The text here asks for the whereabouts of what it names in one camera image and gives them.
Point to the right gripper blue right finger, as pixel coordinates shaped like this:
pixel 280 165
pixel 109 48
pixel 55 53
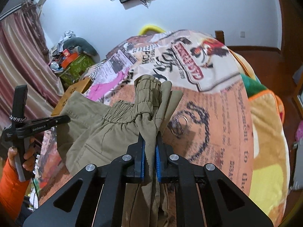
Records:
pixel 173 168

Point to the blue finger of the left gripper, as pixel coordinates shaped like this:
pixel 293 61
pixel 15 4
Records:
pixel 55 121

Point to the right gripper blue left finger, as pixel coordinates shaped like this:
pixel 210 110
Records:
pixel 111 180

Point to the olive green shorts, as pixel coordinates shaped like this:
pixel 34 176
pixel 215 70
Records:
pixel 98 133

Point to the orange sleeve left forearm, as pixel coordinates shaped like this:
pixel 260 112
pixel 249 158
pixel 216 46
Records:
pixel 12 192

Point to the left hand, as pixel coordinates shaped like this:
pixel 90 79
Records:
pixel 28 156

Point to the wooden folding bed table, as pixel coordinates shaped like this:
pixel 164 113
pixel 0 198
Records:
pixel 80 86

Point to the green storage bag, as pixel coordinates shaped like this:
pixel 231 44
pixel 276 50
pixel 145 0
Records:
pixel 74 70

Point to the pink garment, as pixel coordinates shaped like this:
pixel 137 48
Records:
pixel 99 90

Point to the newspaper print bed quilt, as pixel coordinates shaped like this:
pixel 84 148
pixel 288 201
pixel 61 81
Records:
pixel 211 124

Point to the orange box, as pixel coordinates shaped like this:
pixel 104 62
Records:
pixel 69 60

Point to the red striped curtain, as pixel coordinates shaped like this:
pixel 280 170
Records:
pixel 24 61

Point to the grey stuffed toy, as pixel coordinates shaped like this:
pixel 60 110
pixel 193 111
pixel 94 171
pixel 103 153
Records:
pixel 81 45

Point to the yellow orange plush blanket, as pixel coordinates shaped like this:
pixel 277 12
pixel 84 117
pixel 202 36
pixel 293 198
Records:
pixel 271 165

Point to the wooden bedpost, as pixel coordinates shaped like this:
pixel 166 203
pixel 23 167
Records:
pixel 219 35

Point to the wooden door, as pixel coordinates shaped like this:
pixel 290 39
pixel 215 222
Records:
pixel 291 15

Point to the yellow foam bed rail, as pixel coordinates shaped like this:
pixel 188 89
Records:
pixel 150 28

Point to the white wall socket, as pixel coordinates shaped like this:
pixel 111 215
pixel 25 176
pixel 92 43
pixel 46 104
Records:
pixel 242 34

